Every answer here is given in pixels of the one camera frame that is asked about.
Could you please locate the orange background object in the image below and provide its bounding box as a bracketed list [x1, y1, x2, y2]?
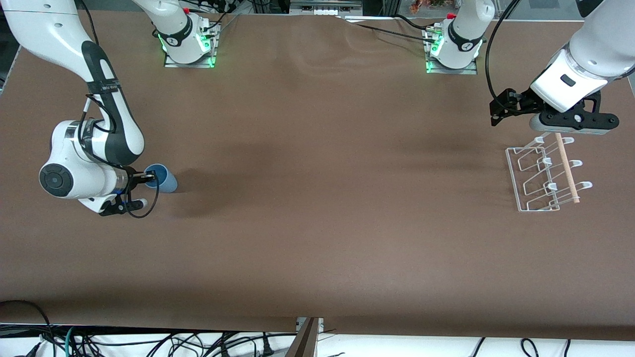
[410, 0, 448, 12]

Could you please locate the black looped floor cable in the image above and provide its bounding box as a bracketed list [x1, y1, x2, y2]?
[0, 299, 54, 348]

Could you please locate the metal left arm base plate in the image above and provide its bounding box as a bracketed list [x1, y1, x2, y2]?
[422, 27, 479, 75]

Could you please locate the white wire cup rack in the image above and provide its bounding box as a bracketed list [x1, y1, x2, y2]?
[505, 136, 593, 213]

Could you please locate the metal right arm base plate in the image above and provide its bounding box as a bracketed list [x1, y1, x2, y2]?
[164, 22, 221, 68]

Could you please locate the teal floor cable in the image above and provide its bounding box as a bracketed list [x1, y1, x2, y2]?
[63, 326, 79, 357]

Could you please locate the black cable on table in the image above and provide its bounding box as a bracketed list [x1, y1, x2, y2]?
[341, 14, 438, 43]

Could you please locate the blue plastic cup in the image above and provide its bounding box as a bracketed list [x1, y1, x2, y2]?
[145, 164, 178, 193]

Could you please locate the wooden rack rod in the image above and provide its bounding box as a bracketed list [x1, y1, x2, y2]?
[555, 133, 580, 204]

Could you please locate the white power strip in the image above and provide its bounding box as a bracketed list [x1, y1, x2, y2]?
[290, 0, 363, 16]

